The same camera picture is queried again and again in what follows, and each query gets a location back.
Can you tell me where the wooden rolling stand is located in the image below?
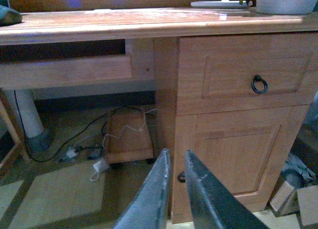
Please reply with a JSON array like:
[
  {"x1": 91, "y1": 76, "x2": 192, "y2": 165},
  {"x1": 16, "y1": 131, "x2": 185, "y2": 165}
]
[{"x1": 105, "y1": 111, "x2": 154, "y2": 164}]

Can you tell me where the cardboard box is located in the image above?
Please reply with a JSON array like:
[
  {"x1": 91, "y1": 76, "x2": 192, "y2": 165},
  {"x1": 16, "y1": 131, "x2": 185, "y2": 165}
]
[{"x1": 269, "y1": 179, "x2": 318, "y2": 229}]

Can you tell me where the wooden desk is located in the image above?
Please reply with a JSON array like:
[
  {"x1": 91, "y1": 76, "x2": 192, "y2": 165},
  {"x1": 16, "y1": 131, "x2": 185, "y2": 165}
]
[{"x1": 0, "y1": 8, "x2": 318, "y2": 224}]

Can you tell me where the white pipe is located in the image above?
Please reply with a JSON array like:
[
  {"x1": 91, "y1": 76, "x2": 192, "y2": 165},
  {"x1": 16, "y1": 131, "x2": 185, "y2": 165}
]
[{"x1": 4, "y1": 90, "x2": 44, "y2": 138}]

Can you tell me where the wooden keyboard tray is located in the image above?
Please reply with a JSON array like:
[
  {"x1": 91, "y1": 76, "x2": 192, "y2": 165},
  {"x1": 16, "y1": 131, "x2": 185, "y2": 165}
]
[{"x1": 0, "y1": 55, "x2": 133, "y2": 89}]

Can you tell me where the black ring drawer pull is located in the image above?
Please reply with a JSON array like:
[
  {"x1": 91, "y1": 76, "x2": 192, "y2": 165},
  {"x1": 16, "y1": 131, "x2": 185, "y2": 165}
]
[{"x1": 251, "y1": 75, "x2": 268, "y2": 94}]

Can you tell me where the white desk lamp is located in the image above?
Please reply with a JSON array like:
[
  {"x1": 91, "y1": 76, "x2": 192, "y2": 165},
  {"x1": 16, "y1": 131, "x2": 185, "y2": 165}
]
[{"x1": 191, "y1": 0, "x2": 249, "y2": 9}]

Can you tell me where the black cabinet door pull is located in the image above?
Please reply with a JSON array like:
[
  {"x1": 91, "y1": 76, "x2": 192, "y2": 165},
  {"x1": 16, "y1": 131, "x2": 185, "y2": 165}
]
[{"x1": 177, "y1": 171, "x2": 186, "y2": 183}]

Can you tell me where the white power adapter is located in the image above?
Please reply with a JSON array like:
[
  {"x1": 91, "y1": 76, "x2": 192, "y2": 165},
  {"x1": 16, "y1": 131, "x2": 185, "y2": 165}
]
[{"x1": 90, "y1": 159, "x2": 109, "y2": 182}]

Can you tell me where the grey plant pot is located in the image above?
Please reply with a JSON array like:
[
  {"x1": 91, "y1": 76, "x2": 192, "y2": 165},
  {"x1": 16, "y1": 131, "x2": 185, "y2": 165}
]
[{"x1": 256, "y1": 0, "x2": 318, "y2": 15}]

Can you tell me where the white wall plug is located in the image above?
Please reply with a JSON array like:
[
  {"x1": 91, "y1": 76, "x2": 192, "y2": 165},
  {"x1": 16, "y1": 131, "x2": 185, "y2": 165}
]
[{"x1": 66, "y1": 147, "x2": 78, "y2": 158}]

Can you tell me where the white thin cable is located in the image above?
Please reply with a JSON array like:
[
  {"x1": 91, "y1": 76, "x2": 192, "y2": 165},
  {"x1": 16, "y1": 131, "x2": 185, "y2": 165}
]
[{"x1": 102, "y1": 108, "x2": 159, "y2": 150}]

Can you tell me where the dark computer mouse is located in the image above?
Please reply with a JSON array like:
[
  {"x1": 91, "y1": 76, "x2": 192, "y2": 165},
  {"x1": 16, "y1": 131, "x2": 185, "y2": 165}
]
[{"x1": 0, "y1": 5, "x2": 22, "y2": 26}]

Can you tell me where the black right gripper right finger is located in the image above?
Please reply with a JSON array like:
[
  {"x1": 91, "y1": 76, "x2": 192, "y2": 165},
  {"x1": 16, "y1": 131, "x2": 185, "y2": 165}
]
[{"x1": 185, "y1": 150, "x2": 268, "y2": 229}]

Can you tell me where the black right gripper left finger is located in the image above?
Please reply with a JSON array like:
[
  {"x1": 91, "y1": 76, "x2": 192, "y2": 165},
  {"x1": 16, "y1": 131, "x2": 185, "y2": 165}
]
[{"x1": 113, "y1": 148, "x2": 171, "y2": 229}]

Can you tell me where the black floor cable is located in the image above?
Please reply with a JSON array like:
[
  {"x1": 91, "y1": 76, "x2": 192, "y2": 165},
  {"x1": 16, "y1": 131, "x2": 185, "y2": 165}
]
[{"x1": 13, "y1": 89, "x2": 145, "y2": 162}]

